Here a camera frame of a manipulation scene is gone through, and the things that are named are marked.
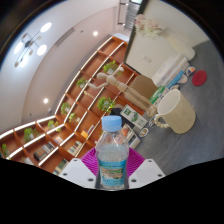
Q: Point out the clear blue-capped water bottle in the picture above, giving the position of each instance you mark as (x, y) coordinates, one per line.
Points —
(111, 156)

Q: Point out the small green white box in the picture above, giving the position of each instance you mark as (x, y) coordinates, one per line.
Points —
(157, 94)

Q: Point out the wooden shelf unit with books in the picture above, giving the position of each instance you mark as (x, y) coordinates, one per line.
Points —
(73, 126)

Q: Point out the round recessed ceiling light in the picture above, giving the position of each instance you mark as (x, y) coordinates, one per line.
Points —
(95, 33)
(45, 100)

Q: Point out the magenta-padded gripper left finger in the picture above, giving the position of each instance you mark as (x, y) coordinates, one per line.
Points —
(75, 171)

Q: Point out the flat round red coaster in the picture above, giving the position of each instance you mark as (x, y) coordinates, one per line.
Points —
(199, 78)

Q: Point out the tall white green carton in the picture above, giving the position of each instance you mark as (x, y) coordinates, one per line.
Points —
(133, 116)

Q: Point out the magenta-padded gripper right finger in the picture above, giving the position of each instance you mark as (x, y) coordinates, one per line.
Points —
(148, 171)

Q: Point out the white wall socket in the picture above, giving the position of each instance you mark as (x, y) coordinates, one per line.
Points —
(147, 58)

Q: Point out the branched ceiling lamp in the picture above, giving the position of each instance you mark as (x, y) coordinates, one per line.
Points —
(41, 50)

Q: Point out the stack of dark books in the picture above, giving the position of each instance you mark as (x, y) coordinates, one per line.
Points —
(131, 135)

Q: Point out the wooden artist mannequin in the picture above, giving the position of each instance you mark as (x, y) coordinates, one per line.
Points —
(123, 87)

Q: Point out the grey curtain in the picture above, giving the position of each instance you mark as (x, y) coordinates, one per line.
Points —
(131, 15)

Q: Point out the white vase with pink flowers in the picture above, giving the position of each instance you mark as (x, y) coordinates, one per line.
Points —
(180, 46)

